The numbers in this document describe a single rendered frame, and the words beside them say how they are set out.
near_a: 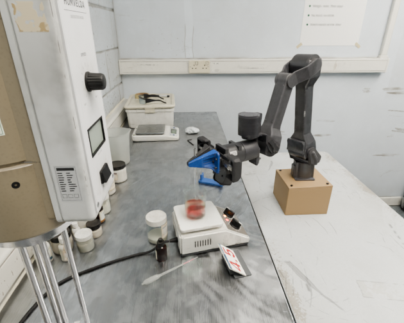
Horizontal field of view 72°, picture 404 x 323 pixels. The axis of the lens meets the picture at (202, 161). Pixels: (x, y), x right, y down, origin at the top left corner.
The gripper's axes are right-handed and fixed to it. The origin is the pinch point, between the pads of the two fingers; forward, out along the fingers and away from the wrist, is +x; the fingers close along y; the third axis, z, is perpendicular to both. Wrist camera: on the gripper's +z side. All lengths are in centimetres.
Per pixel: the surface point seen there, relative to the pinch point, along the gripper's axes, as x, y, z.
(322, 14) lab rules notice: -142, 91, -38
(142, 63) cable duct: -30, 139, -9
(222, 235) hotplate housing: -3.3, -6.6, 20.3
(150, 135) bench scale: -14, 85, 22
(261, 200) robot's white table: -29.1, 8.0, 25.9
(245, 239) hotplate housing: -9.8, -8.2, 23.2
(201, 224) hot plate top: 1.8, -3.5, 16.8
